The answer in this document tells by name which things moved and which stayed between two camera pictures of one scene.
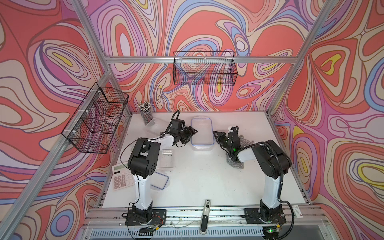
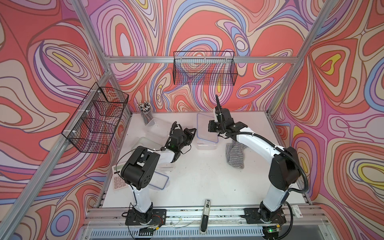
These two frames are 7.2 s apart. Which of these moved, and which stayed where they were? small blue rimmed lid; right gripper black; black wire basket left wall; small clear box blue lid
Moved: right gripper black
Stayed: small blue rimmed lid; black wire basket left wall; small clear box blue lid
